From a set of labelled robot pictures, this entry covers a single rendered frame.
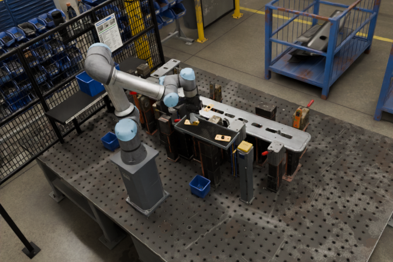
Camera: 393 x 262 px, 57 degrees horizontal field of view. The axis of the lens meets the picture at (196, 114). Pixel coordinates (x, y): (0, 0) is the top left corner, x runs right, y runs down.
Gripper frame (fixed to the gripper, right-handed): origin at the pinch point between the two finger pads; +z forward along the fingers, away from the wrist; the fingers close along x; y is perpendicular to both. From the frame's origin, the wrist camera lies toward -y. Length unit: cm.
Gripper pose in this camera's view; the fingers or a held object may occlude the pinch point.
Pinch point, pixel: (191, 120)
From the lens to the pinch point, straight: 215.2
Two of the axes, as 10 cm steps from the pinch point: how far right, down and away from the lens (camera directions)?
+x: 3.0, -6.3, 7.1
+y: 9.5, 1.1, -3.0
